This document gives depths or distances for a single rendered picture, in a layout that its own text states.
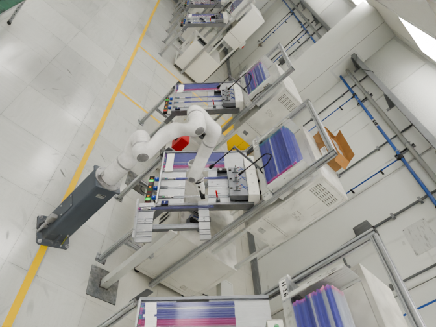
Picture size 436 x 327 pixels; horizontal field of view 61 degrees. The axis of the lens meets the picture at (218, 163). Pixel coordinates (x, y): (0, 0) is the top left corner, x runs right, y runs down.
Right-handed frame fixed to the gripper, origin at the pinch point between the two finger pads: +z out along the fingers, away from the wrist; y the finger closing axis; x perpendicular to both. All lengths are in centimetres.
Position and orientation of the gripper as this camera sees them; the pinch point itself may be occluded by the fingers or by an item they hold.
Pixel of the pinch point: (202, 196)
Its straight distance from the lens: 276.1
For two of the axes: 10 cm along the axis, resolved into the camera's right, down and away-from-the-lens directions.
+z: 1.8, 8.0, 5.7
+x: -9.8, 1.6, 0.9
